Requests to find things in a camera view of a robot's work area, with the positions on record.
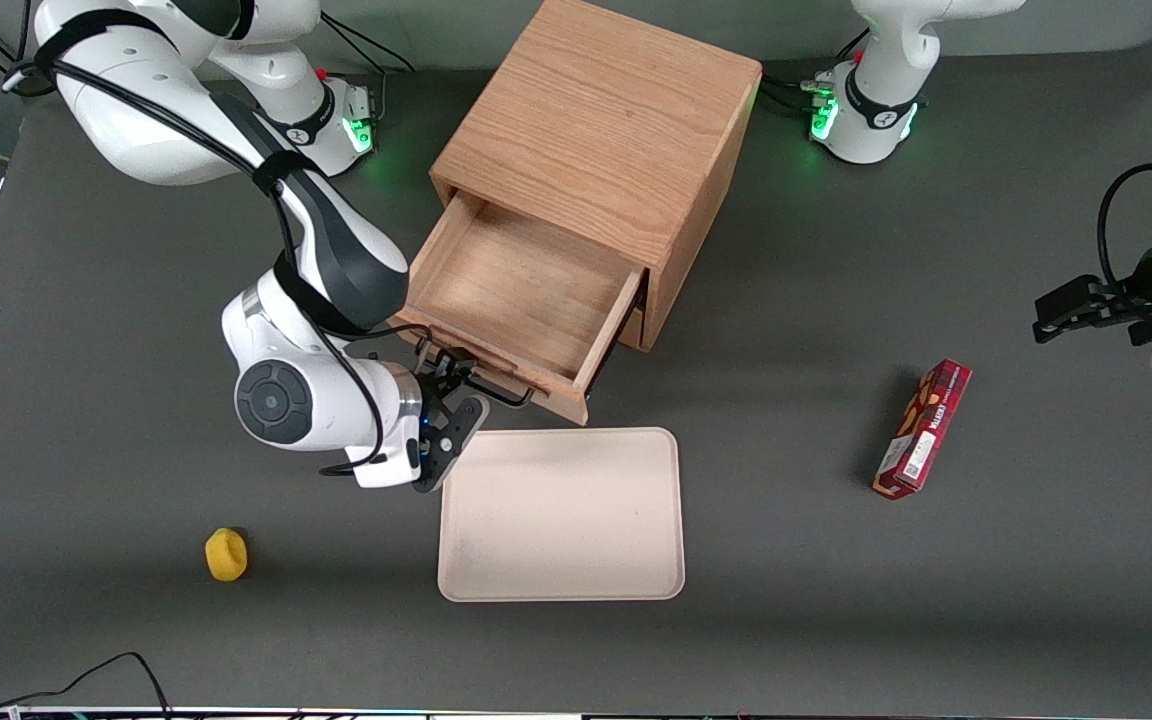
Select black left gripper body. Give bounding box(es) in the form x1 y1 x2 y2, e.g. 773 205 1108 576
1096 232 1152 346

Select wooden drawer with black handle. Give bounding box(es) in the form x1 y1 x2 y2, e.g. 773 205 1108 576
391 190 649 427

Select wooden drawer cabinet body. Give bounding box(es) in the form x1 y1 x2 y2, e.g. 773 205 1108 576
429 0 764 353

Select beige plastic tray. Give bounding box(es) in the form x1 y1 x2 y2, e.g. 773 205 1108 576
436 427 686 604

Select red snack box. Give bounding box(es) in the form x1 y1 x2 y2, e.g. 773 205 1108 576
872 358 973 501

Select yellow banana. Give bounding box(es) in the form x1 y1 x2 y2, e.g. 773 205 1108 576
204 527 249 583

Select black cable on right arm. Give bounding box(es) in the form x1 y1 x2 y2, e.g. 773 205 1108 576
2 10 387 478

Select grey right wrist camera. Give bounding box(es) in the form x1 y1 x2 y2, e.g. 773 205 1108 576
348 438 424 491

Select black cables at arm base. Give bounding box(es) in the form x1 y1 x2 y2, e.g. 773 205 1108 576
756 40 872 119
319 12 417 126

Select black cable on table edge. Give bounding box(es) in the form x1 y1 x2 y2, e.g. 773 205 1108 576
0 652 173 720

